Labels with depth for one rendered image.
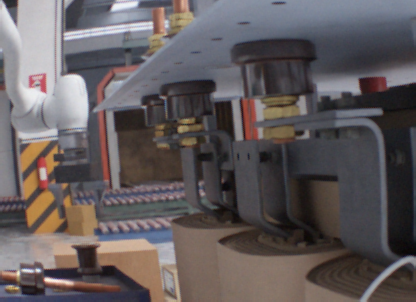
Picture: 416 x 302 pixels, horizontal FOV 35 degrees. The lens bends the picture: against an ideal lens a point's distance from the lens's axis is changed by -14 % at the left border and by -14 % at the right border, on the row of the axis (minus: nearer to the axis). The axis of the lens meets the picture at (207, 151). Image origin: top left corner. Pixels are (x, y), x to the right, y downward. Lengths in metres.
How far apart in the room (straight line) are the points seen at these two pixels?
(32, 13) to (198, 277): 10.31
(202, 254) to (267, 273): 0.44
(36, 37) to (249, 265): 10.59
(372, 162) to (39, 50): 10.89
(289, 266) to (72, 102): 1.08
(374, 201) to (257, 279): 0.39
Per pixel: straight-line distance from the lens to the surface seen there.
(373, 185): 0.70
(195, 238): 1.47
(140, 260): 2.32
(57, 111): 1.97
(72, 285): 1.75
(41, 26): 11.57
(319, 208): 1.12
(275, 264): 1.02
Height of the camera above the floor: 1.24
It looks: 1 degrees down
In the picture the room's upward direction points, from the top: 5 degrees counter-clockwise
